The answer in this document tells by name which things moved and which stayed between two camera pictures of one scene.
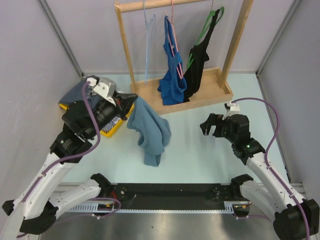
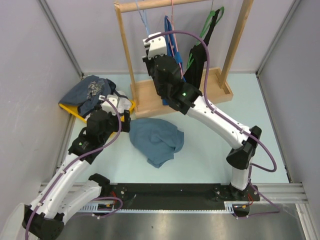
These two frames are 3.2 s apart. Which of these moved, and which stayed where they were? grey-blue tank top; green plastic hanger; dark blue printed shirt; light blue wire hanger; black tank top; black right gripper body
Moved: light blue wire hanger; black right gripper body; grey-blue tank top
Stayed: green plastic hanger; black tank top; dark blue printed shirt
